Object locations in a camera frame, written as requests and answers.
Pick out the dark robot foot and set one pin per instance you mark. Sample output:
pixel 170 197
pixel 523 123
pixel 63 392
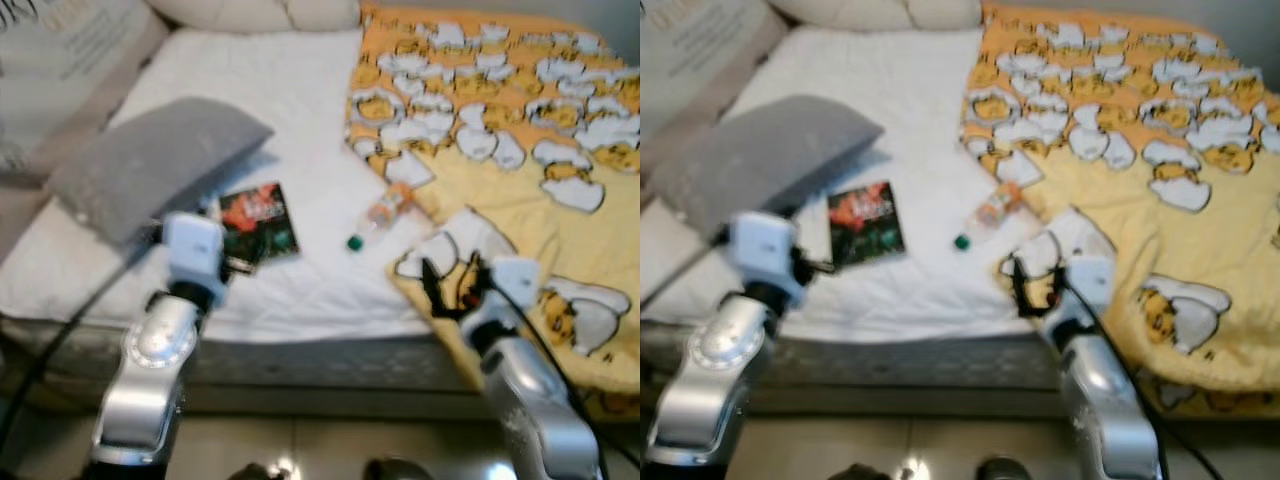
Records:
pixel 255 471
pixel 1002 470
pixel 858 472
pixel 395 470

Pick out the white quilted mattress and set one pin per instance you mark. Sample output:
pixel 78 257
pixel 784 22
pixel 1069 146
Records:
pixel 900 100
pixel 280 110

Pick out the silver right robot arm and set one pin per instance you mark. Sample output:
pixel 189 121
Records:
pixel 1105 400
pixel 530 400

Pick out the orange label plastic bottle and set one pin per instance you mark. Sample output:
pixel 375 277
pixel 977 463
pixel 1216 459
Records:
pixel 385 212
pixel 995 210

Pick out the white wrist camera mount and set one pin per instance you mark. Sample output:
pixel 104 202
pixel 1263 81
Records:
pixel 762 250
pixel 1090 282
pixel 195 250
pixel 515 280

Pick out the short beige headboard cushion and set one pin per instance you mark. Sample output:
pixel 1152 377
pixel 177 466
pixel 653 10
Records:
pixel 325 12
pixel 945 12

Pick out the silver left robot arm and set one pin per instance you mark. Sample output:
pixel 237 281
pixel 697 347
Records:
pixel 150 370
pixel 705 380

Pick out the grey bed base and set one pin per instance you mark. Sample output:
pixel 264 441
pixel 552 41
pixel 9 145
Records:
pixel 320 365
pixel 900 365

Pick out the yellow cartoon print blanket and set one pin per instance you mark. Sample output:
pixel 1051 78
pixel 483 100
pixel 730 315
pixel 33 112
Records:
pixel 1140 200
pixel 520 200

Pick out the dark right robot foot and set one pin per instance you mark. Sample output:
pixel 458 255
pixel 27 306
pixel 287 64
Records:
pixel 1002 470
pixel 395 470

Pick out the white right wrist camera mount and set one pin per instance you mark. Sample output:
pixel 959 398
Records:
pixel 515 280
pixel 1090 282

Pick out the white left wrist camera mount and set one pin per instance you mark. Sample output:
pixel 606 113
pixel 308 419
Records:
pixel 195 250
pixel 762 250

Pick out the dark left robot foot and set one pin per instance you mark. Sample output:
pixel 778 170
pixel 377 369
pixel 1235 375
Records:
pixel 255 471
pixel 858 472

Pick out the large white ornament print pillow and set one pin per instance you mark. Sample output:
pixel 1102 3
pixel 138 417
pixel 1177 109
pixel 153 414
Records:
pixel 700 55
pixel 70 60

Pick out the grey plush pillow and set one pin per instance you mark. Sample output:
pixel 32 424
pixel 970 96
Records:
pixel 770 160
pixel 160 160

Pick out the red and green cover book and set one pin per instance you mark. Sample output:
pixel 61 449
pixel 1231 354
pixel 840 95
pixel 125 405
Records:
pixel 868 220
pixel 262 220

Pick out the long beige headboard cushion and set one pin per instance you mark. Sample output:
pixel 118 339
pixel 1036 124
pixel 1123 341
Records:
pixel 835 10
pixel 215 10

